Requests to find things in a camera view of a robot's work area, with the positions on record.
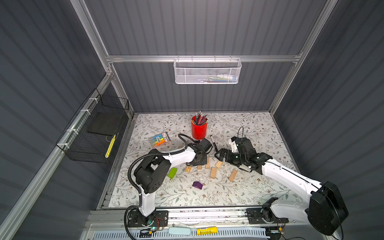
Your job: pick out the green block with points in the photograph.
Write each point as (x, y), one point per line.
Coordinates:
(172, 173)

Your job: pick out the light blue oval tag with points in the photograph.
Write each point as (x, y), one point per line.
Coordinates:
(179, 231)

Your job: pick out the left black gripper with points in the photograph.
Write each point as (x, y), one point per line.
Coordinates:
(204, 161)

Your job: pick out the black marker pen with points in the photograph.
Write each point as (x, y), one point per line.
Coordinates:
(214, 143)

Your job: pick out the markers in white basket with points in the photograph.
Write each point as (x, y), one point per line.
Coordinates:
(220, 79)

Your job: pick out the red pencil cup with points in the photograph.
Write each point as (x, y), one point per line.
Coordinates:
(198, 131)

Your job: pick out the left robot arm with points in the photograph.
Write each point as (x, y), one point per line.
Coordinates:
(148, 172)

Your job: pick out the pencils in cup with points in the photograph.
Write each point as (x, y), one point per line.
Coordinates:
(199, 119)

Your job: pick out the white wire basket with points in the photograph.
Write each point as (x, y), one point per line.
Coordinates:
(190, 71)

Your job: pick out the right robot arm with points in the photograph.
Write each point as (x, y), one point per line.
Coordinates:
(323, 206)

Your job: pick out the black wire basket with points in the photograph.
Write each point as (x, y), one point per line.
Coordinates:
(87, 138)

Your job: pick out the yellow marker in basket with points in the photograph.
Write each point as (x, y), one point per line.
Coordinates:
(110, 147)

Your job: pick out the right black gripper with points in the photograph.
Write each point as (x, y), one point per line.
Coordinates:
(222, 151)

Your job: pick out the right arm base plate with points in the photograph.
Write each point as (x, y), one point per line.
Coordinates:
(263, 216)

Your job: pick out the purple block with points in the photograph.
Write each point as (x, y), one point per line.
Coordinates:
(197, 185)

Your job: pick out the light wood block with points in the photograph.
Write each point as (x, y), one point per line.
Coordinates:
(218, 164)

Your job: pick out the printed dragon wood block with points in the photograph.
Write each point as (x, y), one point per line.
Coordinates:
(188, 169)

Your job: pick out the coloured marker pack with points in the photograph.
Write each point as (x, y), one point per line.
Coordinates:
(159, 139)

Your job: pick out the yellow label tube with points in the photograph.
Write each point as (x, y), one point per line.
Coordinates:
(207, 231)

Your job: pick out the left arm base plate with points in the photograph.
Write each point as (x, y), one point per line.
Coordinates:
(135, 219)

